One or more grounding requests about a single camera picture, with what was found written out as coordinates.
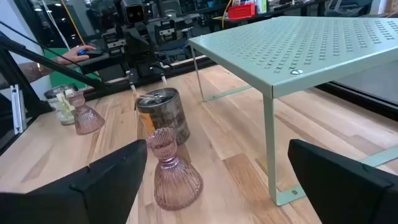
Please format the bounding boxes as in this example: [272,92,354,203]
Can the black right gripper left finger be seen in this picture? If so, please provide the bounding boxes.
[0,139,148,224]

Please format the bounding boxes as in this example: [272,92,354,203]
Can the red plastic box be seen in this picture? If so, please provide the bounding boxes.
[228,2,256,21]

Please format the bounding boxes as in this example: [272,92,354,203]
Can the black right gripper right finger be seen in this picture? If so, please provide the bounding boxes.
[287,139,398,224]

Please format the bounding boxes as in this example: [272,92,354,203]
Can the yellow cable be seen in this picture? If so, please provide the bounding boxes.
[60,0,86,46]

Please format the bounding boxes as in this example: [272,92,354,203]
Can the silver aluminium bracket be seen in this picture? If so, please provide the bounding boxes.
[9,84,27,135]

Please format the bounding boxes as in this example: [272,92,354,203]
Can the green board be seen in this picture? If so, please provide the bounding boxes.
[43,47,100,90]

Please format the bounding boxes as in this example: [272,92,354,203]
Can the black computer mouse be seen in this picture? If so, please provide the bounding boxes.
[83,49,105,60]

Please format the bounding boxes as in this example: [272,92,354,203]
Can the person's forearm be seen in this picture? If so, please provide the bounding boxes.
[17,60,60,83]

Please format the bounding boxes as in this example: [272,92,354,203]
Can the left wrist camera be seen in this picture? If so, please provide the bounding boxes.
[119,0,147,25]

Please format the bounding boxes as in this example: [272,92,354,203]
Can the green perforated metal shelf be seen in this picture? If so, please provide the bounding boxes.
[188,15,398,207]

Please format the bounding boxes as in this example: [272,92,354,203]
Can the candle tin orange label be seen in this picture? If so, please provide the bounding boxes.
[135,86,191,146]

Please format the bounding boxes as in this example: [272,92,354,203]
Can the candle tin cream label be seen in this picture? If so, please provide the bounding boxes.
[43,83,79,126]

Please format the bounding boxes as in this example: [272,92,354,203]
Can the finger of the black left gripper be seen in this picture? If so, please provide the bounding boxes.
[126,68,139,94]
[158,62,169,85]

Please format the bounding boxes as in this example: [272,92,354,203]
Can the person's hand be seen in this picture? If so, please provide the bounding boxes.
[55,44,96,65]

